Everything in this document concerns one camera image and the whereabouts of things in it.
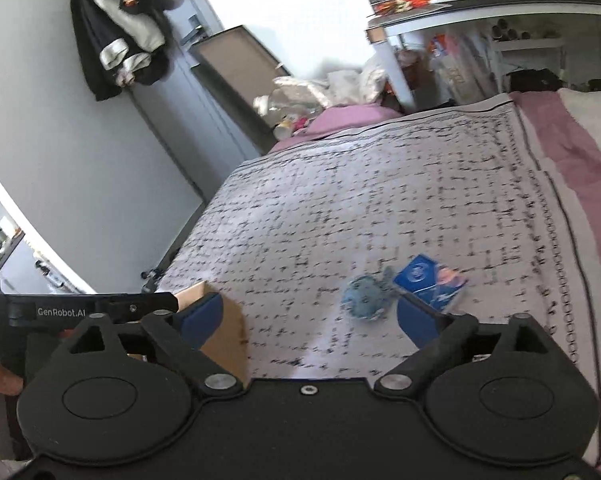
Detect small blue plush toy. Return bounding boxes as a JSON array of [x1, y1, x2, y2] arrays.
[[341, 266, 397, 322]]

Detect brown cardboard box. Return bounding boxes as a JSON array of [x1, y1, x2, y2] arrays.
[[190, 24, 294, 153], [125, 281, 250, 383]]

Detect person's left hand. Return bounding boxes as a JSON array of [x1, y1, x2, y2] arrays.
[[0, 351, 24, 396]]

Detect cream blanket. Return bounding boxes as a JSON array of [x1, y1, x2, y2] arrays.
[[555, 87, 601, 171]]

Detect white chair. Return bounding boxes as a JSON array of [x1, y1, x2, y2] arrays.
[[491, 37, 566, 96]]

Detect grey door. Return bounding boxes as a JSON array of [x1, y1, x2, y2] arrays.
[[125, 0, 276, 201]]

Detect pile of clear plastic bags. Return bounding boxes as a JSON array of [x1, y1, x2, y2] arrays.
[[253, 57, 401, 131]]

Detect flat brown cardboard box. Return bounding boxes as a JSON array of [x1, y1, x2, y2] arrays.
[[190, 24, 294, 153]]

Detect blue tissue packet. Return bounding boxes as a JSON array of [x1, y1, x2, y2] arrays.
[[391, 254, 470, 315]]

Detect black and white sneakers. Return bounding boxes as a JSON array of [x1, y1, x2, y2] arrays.
[[140, 265, 164, 294]]

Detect black bag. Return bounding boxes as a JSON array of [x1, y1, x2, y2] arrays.
[[505, 67, 562, 94]]

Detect white and red plastic bag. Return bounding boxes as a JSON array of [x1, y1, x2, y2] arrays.
[[428, 32, 496, 106]]

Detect hanging black and white jackets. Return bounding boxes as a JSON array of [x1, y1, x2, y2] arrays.
[[70, 0, 184, 102]]

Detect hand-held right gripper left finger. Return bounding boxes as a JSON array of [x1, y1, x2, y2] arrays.
[[55, 291, 244, 401]]

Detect black-and-white printed blanket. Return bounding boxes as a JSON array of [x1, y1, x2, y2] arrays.
[[160, 94, 601, 386]]

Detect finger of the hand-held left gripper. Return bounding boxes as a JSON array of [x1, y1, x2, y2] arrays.
[[95, 292, 177, 322]]

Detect white desk with dark top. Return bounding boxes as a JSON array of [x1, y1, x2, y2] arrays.
[[365, 0, 601, 113]]

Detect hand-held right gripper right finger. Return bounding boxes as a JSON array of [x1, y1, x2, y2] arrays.
[[373, 294, 576, 401]]

